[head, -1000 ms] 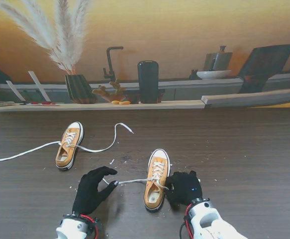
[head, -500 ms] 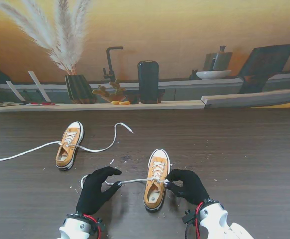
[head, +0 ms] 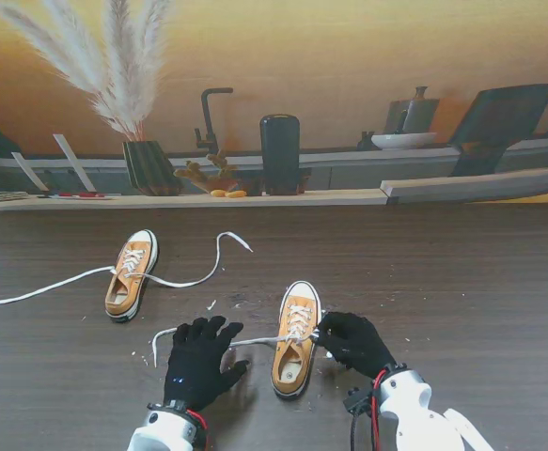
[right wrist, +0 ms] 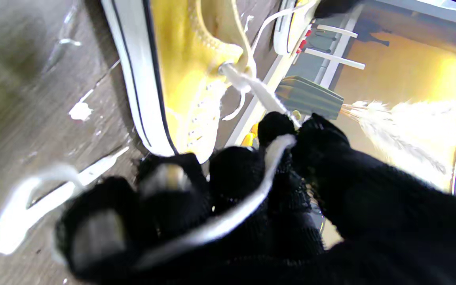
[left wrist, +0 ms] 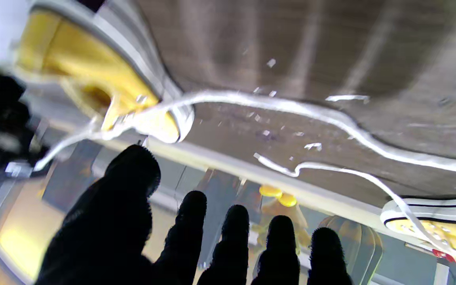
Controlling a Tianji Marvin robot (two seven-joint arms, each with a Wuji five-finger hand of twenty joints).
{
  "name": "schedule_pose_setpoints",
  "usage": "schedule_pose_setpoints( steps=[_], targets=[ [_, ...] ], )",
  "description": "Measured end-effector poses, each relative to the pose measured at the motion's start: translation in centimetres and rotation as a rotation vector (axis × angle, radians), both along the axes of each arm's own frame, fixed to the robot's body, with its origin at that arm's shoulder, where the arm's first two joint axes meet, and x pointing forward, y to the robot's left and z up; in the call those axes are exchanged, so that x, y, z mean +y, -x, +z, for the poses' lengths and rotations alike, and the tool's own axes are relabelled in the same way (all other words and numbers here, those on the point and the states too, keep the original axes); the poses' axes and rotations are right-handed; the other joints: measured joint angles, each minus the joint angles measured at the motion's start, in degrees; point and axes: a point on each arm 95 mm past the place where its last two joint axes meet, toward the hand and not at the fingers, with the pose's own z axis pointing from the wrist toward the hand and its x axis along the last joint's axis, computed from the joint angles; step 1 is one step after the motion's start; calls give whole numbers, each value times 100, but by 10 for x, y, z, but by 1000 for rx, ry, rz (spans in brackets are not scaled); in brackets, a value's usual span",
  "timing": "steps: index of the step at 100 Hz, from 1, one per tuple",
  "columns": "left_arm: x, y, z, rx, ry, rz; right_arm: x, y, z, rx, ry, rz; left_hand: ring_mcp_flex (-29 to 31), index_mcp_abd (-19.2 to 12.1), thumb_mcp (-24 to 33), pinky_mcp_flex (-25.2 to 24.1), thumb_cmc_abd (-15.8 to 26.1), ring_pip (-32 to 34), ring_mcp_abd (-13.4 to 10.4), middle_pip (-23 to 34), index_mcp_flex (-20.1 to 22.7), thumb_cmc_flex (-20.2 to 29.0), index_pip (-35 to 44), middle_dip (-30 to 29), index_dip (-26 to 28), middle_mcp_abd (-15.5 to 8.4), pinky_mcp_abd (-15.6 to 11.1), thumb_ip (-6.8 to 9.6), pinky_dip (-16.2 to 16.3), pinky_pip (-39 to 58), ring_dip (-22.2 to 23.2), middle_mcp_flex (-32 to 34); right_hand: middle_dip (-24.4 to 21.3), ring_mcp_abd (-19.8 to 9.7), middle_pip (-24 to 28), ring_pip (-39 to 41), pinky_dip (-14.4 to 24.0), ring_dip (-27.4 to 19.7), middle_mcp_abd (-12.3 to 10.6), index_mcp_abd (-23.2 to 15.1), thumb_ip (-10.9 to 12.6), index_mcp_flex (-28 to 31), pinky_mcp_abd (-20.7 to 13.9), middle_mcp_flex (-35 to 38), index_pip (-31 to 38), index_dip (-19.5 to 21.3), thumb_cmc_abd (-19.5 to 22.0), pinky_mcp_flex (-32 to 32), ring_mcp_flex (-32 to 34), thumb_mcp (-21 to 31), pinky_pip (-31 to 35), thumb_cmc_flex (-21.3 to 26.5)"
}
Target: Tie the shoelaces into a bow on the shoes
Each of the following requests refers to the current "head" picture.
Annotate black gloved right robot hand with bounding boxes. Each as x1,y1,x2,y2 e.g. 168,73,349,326
317,311,397,381

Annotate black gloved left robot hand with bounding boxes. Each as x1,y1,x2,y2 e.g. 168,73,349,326
163,315,249,412

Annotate grey wooden plank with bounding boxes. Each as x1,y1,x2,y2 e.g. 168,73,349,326
380,163,548,206

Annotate dark ribbed vase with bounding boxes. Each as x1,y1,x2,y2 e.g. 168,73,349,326
121,139,184,197

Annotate tall black cylindrical container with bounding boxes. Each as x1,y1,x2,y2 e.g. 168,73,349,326
259,113,302,196

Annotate white shallow bowl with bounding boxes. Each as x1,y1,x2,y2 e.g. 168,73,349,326
370,132,439,151

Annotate long white slanted strip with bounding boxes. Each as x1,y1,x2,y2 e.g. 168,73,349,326
52,133,97,193

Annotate grey metal pitcher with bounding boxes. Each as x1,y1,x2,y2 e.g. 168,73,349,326
384,86,442,135

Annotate black kitchen faucet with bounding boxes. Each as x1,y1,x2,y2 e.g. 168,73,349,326
194,86,235,156

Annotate short white slanted strip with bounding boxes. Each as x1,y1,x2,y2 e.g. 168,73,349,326
10,151,49,193

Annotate dark tilted panel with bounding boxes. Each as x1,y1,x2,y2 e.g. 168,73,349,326
447,83,548,178

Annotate pale pampas grass plumes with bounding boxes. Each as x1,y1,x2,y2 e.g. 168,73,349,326
0,0,174,142

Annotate red left wrist cable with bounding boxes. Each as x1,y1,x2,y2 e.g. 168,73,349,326
186,408,211,451

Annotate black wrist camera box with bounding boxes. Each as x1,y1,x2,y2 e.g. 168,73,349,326
343,385,374,415

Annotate red black right wrist cable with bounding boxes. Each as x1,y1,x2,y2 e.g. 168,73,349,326
348,368,390,451

